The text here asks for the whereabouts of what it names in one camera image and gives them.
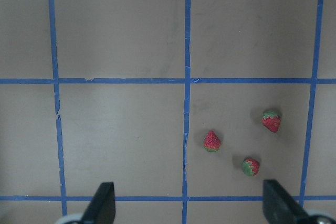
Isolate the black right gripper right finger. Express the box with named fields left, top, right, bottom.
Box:
left=262, top=179, right=310, bottom=224

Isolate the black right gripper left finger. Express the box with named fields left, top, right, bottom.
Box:
left=80, top=182, right=116, bottom=224

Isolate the red strawberry green cap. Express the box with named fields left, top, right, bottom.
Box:
left=261, top=110, right=281, bottom=133

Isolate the red strawberry pointing up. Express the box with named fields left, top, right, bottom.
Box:
left=203, top=131, right=222, bottom=152

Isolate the red strawberry near gripper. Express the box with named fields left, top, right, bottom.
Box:
left=241, top=158, right=260, bottom=176

